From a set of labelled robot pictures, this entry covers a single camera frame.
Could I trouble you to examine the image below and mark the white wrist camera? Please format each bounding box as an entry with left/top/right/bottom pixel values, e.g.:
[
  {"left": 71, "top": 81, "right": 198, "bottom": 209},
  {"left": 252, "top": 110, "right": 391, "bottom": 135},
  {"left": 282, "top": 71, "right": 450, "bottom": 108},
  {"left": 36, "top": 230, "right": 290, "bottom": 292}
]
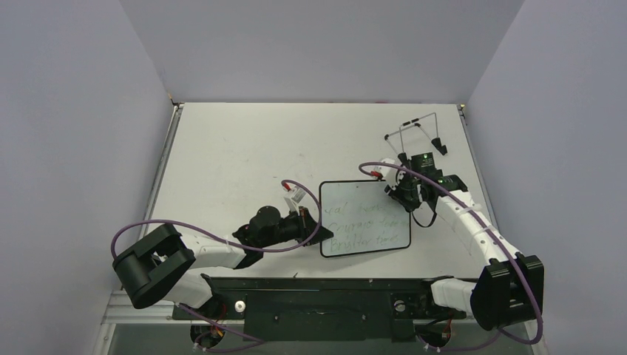
[
  {"left": 283, "top": 187, "right": 307, "bottom": 212},
  {"left": 373, "top": 158, "right": 401, "bottom": 183}
]

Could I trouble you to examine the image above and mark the black loop cable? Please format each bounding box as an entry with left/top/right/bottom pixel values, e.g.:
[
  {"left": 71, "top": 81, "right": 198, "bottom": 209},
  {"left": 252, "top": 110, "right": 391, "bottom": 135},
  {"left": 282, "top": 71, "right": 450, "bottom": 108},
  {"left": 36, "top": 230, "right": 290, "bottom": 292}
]
[{"left": 410, "top": 198, "right": 439, "bottom": 229}]

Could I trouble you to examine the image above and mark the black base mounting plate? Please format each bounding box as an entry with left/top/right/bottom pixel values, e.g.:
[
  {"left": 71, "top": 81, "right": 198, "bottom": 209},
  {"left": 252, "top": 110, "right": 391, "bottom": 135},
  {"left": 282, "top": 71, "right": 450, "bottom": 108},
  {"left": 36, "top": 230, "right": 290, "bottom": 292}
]
[{"left": 197, "top": 277, "right": 468, "bottom": 342}]

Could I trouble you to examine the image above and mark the small black-framed whiteboard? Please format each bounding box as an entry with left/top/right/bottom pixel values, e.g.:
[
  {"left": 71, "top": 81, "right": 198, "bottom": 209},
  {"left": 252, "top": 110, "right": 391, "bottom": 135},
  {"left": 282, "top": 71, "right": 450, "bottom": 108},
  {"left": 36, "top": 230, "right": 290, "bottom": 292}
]
[{"left": 319, "top": 180, "right": 411, "bottom": 258}]

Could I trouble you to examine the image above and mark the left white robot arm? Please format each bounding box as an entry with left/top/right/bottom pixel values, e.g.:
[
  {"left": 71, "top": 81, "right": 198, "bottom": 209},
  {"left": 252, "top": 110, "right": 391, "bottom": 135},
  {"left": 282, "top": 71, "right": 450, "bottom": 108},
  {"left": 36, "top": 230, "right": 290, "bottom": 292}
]
[{"left": 112, "top": 206, "right": 333, "bottom": 318}]

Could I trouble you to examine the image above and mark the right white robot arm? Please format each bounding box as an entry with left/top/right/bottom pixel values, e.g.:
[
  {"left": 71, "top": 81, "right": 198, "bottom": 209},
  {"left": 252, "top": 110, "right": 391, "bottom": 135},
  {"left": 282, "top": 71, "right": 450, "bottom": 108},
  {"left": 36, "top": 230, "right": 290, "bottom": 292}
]
[{"left": 371, "top": 153, "right": 544, "bottom": 331}]

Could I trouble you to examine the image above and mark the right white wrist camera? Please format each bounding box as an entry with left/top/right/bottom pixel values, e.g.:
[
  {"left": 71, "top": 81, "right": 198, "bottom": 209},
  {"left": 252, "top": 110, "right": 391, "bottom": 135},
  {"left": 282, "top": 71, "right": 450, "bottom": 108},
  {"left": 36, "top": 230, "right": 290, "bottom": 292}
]
[{"left": 373, "top": 158, "right": 401, "bottom": 183}]

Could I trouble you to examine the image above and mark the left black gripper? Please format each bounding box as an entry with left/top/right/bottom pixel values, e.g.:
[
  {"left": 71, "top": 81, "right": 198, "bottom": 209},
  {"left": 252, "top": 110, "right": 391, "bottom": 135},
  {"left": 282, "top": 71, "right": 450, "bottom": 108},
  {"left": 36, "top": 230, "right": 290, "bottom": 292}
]
[{"left": 261, "top": 206, "right": 333, "bottom": 249}]

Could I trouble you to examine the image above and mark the wire whiteboard stand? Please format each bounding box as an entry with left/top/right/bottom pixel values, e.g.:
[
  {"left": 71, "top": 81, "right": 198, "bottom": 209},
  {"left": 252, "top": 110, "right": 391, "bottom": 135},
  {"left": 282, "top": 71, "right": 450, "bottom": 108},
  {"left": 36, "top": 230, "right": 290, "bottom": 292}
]
[{"left": 382, "top": 111, "right": 450, "bottom": 165}]

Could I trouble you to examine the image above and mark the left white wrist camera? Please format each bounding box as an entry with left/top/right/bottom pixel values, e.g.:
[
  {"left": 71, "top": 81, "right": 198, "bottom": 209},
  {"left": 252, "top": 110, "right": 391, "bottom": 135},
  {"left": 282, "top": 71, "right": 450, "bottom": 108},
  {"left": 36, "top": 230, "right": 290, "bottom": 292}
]
[{"left": 283, "top": 187, "right": 307, "bottom": 212}]

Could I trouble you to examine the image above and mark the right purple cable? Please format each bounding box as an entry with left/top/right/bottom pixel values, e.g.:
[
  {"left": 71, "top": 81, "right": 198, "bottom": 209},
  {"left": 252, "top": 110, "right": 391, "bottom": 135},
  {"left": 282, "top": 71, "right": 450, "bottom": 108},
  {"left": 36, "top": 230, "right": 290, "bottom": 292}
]
[{"left": 358, "top": 162, "right": 545, "bottom": 353}]

